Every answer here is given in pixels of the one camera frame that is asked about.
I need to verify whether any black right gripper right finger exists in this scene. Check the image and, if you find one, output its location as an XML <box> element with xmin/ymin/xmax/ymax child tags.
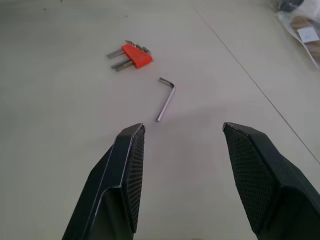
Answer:
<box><xmin>222</xmin><ymin>121</ymin><xmax>320</xmax><ymax>240</ymax></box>

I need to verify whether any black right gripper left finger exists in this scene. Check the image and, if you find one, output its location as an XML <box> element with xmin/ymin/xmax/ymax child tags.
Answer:
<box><xmin>61</xmin><ymin>122</ymin><xmax>146</xmax><ymax>240</ymax></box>

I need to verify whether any loose silver hex key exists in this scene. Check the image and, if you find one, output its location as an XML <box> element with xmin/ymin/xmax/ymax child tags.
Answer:
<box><xmin>155</xmin><ymin>77</ymin><xmax>176</xmax><ymax>123</ymax></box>

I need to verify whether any large silver hex key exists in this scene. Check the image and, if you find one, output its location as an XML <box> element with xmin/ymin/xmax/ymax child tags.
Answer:
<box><xmin>105</xmin><ymin>48</ymin><xmax>125</xmax><ymax>60</ymax></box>
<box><xmin>110</xmin><ymin>59</ymin><xmax>134</xmax><ymax>73</ymax></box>

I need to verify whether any orange hex key holder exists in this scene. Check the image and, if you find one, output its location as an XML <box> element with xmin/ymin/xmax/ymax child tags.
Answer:
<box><xmin>120</xmin><ymin>44</ymin><xmax>153</xmax><ymax>69</ymax></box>

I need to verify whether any clear plastic bag with label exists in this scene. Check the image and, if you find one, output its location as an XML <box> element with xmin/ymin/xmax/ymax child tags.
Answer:
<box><xmin>276</xmin><ymin>11</ymin><xmax>320</xmax><ymax>71</ymax></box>

